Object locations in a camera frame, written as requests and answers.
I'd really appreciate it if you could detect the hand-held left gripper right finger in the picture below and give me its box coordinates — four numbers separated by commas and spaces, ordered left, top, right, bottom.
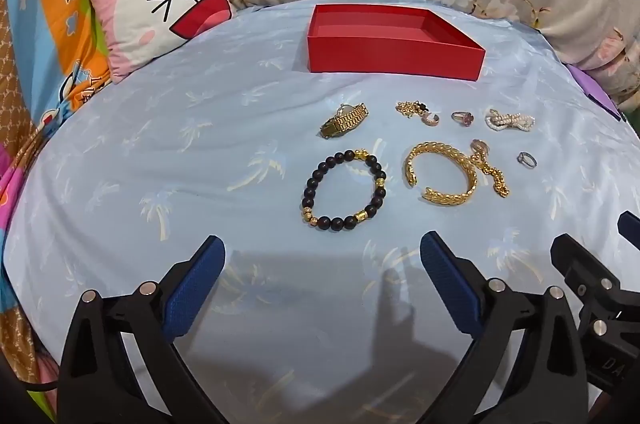
420, 231, 601, 424

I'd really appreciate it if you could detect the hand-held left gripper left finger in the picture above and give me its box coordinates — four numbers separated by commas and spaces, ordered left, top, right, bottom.
56, 235, 228, 424

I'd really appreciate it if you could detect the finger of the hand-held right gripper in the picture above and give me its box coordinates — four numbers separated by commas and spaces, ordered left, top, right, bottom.
618, 211, 640, 252
550, 233, 626, 305

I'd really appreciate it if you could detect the gold chain bracelet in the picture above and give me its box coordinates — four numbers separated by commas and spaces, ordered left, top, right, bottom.
470, 138, 511, 199

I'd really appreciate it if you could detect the gold bangle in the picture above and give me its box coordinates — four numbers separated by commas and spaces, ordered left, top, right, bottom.
404, 141, 480, 204

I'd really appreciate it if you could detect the pearl bow brooch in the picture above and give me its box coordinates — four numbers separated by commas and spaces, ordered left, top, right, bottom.
485, 108, 535, 133

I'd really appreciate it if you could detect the black bead bracelet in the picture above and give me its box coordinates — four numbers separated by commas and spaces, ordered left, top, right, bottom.
302, 149, 387, 227

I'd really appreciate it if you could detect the gold watch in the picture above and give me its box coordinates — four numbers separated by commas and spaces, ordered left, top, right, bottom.
320, 103, 370, 139

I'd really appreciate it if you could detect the red cardboard box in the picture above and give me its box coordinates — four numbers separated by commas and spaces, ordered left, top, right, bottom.
306, 3, 487, 82

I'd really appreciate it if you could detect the light blue palm print sheet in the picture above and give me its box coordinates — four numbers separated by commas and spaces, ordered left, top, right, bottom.
4, 0, 640, 424

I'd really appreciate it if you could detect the purple pouch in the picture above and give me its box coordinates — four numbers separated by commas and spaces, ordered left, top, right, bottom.
565, 64, 624, 121

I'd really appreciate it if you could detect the cat face pillow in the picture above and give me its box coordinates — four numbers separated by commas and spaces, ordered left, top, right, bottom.
89, 0, 237, 84

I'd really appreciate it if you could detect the colourful cartoon blanket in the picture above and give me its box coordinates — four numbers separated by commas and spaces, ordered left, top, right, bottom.
0, 0, 147, 405

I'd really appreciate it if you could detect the gold necklace with black clover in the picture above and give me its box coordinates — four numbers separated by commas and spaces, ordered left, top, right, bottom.
395, 100, 430, 120

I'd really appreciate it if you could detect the black cable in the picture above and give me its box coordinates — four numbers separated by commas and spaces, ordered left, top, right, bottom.
19, 378, 59, 394

